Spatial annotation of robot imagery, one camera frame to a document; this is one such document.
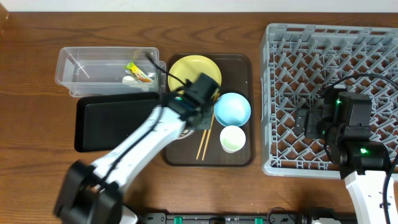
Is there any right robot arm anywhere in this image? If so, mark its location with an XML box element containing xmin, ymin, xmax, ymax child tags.
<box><xmin>295</xmin><ymin>101</ymin><xmax>397</xmax><ymax>223</ymax></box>

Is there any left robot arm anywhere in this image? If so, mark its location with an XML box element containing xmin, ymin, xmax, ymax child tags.
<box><xmin>53</xmin><ymin>90</ymin><xmax>215</xmax><ymax>223</ymax></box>

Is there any black plastic bin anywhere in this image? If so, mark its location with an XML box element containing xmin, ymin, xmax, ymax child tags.
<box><xmin>74</xmin><ymin>92</ymin><xmax>160</xmax><ymax>152</ymax></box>

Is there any right wooden chopstick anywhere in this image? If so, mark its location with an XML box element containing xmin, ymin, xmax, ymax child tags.
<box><xmin>202</xmin><ymin>93</ymin><xmax>220</xmax><ymax>161</ymax></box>

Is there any left wooden chopstick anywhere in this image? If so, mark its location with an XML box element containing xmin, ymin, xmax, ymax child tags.
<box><xmin>196</xmin><ymin>129</ymin><xmax>208</xmax><ymax>160</ymax></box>

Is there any grey dishwasher rack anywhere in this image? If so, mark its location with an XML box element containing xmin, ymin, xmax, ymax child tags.
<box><xmin>259</xmin><ymin>24</ymin><xmax>397</xmax><ymax>179</ymax></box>

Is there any green yellow snack wrapper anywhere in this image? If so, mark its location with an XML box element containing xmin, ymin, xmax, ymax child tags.
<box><xmin>126</xmin><ymin>62</ymin><xmax>153</xmax><ymax>83</ymax></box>

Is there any clear plastic bin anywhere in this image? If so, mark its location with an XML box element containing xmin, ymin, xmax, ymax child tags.
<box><xmin>55</xmin><ymin>47</ymin><xmax>166</xmax><ymax>97</ymax></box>

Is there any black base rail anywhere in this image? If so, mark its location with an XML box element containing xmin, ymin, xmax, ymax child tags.
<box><xmin>136</xmin><ymin>212</ymin><xmax>358</xmax><ymax>224</ymax></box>

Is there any white cup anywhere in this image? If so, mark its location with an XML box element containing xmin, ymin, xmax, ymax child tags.
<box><xmin>220</xmin><ymin>126</ymin><xmax>246</xmax><ymax>153</ymax></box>

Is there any light blue bowl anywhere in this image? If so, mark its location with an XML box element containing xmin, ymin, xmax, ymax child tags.
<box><xmin>214</xmin><ymin>92</ymin><xmax>251</xmax><ymax>127</ymax></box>

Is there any brown serving tray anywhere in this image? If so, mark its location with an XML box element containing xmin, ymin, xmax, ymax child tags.
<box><xmin>162</xmin><ymin>54</ymin><xmax>255</xmax><ymax>167</ymax></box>

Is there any wooden chopstick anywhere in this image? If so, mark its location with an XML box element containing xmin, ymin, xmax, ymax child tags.
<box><xmin>196</xmin><ymin>129</ymin><xmax>208</xmax><ymax>160</ymax></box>
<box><xmin>202</xmin><ymin>93</ymin><xmax>220</xmax><ymax>161</ymax></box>

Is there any yellow plate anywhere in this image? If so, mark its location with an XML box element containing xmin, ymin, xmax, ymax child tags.
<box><xmin>169</xmin><ymin>55</ymin><xmax>222</xmax><ymax>85</ymax></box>

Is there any white bowl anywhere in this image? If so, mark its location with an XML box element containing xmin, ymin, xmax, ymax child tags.
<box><xmin>178</xmin><ymin>129</ymin><xmax>195</xmax><ymax>139</ymax></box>

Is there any white tissue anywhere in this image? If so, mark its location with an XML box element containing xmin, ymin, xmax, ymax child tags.
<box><xmin>122</xmin><ymin>75</ymin><xmax>137</xmax><ymax>85</ymax></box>

